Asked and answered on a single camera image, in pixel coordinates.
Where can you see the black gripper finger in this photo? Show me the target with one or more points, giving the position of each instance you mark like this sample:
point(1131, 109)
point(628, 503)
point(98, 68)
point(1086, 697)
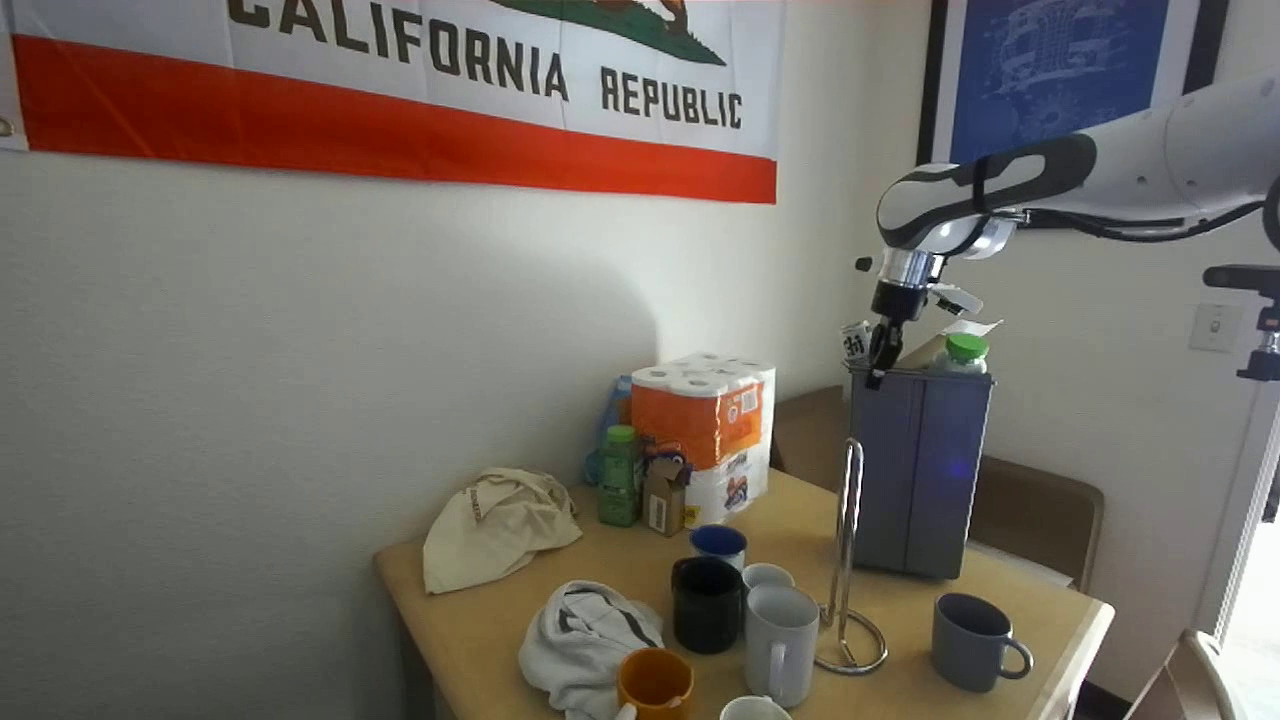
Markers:
point(890, 349)
point(867, 356)

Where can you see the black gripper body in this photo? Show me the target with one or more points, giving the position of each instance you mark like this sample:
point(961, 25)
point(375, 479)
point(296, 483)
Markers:
point(901, 307)

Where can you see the green jar lid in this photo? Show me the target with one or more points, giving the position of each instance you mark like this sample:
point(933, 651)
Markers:
point(967, 349)

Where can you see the gray metal bin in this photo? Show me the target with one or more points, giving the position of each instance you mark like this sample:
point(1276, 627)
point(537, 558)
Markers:
point(920, 466)

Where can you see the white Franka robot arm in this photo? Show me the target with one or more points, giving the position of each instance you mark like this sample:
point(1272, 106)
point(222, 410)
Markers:
point(1134, 166)

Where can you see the clear plastic jar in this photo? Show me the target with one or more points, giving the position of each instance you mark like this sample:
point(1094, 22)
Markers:
point(970, 363)

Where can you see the small jar with dark label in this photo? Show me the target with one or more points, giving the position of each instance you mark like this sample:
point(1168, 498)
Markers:
point(664, 494)

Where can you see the cardboard paper towel roll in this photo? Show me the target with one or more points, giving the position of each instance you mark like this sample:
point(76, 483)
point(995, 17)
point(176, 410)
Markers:
point(920, 352)

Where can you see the brown chair back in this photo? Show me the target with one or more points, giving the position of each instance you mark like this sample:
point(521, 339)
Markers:
point(809, 433)
point(1042, 522)

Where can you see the orange paper towel pack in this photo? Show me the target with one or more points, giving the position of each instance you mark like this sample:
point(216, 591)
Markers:
point(706, 426)

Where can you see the white mug with blue interior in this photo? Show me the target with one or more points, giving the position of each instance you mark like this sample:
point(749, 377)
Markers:
point(719, 543)

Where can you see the small white mug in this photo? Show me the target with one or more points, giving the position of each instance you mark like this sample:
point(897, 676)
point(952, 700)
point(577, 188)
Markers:
point(770, 573)

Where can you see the blue bottle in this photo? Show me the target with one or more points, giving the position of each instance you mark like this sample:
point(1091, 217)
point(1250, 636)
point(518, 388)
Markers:
point(606, 403)

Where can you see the green plastic bottle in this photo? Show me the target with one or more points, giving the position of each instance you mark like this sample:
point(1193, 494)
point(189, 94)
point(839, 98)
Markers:
point(618, 479)

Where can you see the black mug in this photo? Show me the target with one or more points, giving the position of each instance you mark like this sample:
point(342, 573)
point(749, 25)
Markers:
point(706, 605)

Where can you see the tall white mug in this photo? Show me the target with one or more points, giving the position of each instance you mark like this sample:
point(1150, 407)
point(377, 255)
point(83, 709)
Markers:
point(782, 645)

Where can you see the gray mug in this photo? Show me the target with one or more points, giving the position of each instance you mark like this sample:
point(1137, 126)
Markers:
point(970, 641)

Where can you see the white mug with blue print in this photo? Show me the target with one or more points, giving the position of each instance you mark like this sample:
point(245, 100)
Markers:
point(752, 709)

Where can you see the orange mug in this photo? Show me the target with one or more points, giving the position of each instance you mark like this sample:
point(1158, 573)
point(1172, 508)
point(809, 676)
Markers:
point(652, 681)

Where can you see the white cloth with dark print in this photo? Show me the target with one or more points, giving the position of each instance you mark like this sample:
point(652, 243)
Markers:
point(580, 645)

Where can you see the beige cloth bag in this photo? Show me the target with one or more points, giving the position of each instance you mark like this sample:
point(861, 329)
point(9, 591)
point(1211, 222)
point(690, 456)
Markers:
point(499, 531)

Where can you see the white chair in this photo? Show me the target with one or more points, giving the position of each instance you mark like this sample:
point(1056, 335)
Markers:
point(1181, 681)

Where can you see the California Republic flag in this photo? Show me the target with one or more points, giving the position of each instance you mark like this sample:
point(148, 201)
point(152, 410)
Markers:
point(400, 94)

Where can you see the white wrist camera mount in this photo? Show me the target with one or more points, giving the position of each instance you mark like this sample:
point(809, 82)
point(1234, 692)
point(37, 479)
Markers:
point(967, 307)

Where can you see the white light switch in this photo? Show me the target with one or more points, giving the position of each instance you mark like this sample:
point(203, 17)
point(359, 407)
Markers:
point(1212, 329)

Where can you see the black stereo camera bar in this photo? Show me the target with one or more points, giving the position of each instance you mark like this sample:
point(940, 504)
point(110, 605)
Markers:
point(1244, 278)

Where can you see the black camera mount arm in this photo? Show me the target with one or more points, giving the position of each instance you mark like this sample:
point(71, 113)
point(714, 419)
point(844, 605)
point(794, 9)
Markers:
point(1263, 343)

